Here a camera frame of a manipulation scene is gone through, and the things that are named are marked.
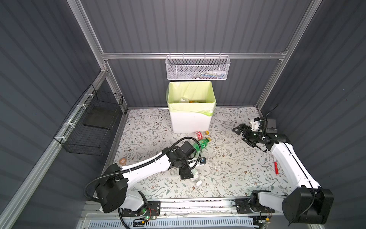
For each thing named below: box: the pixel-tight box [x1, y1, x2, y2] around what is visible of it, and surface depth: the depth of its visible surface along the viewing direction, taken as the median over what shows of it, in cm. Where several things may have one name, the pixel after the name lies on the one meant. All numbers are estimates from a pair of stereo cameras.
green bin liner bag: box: [165, 81, 217, 117], surface depth 98 cm
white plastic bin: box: [169, 112, 214, 134], surface depth 96 cm
